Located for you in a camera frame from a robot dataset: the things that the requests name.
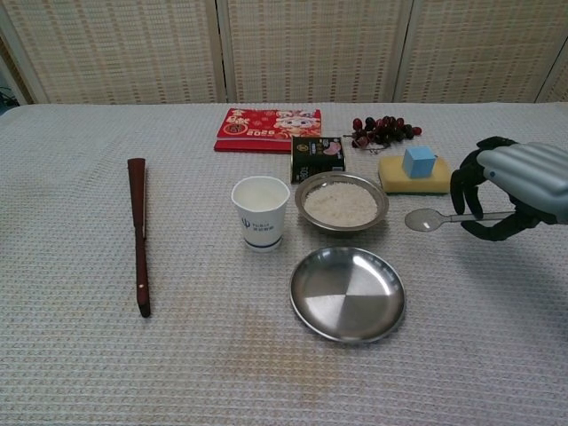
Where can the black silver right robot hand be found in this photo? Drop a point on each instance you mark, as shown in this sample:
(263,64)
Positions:
(532,171)

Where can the small metal spoon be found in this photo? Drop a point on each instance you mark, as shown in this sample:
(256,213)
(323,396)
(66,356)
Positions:
(421,220)

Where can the steel bowl with powder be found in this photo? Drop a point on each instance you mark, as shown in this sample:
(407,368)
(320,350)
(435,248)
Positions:
(341,228)

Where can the empty steel plate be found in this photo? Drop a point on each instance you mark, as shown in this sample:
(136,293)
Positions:
(347,297)

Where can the white paper cup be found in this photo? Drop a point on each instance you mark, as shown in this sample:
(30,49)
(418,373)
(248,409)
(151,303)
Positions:
(259,226)

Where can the yellow sponge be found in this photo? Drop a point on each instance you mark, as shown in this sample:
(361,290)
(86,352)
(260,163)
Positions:
(439,182)

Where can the light blue cube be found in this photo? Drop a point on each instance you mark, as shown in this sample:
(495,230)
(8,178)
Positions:
(418,163)

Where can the dark red grape bunch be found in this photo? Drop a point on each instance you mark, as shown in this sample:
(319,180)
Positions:
(386,126)

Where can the small black packet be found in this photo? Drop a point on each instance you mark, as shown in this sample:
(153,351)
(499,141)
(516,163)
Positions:
(317,153)

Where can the woven bamboo folding screen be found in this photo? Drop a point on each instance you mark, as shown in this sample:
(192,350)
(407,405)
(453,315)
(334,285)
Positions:
(310,49)

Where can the red desk calendar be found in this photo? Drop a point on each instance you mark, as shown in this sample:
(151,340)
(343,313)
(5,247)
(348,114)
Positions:
(262,128)

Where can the folded dark red fan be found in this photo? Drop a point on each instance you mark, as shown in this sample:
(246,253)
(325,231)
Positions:
(138,222)

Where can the white woven tablecloth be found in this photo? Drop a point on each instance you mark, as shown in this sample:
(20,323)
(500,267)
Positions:
(133,377)

